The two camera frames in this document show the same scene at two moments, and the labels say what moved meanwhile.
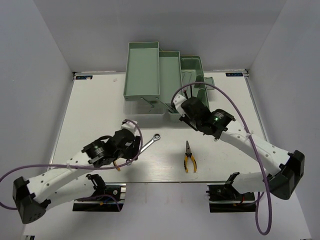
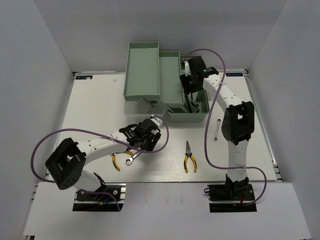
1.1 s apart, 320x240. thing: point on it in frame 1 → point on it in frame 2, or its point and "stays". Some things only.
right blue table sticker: x=234 y=74 stays
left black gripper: x=133 y=150 → x=154 y=138
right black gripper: x=185 y=118 → x=184 y=80
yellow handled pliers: x=188 y=154 stays
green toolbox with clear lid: x=154 y=77 stays
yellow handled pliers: x=118 y=169 stays
